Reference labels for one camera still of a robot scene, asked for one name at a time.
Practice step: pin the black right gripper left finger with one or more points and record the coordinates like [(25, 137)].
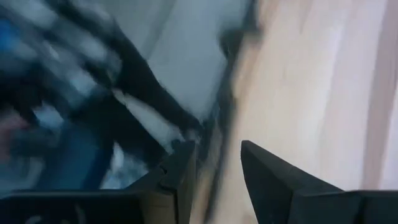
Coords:
[(177, 168)]

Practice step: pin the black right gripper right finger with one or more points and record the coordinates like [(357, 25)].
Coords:
[(270, 180)]

